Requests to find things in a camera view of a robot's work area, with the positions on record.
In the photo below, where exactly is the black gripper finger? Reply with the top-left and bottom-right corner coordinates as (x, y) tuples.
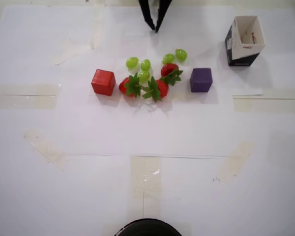
(155, 0), (173, 33)
(138, 0), (155, 31)

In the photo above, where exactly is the purple cube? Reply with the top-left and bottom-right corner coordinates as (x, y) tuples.
(189, 67), (213, 93)

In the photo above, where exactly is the red cube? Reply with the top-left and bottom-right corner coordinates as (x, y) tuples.
(90, 68), (116, 96)

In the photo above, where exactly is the green plastic grape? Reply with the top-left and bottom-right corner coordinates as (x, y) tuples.
(175, 48), (188, 62)
(162, 53), (175, 65)
(125, 57), (140, 69)
(140, 59), (152, 71)
(138, 70), (150, 83)

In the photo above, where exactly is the plastic strawberry with green leaves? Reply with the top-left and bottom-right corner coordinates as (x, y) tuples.
(160, 62), (184, 87)
(118, 72), (145, 98)
(142, 76), (169, 103)

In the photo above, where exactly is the open white black cardboard box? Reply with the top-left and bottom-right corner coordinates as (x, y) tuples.
(224, 15), (266, 67)

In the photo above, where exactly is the black round domed object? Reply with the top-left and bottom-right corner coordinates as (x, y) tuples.
(114, 218), (183, 236)

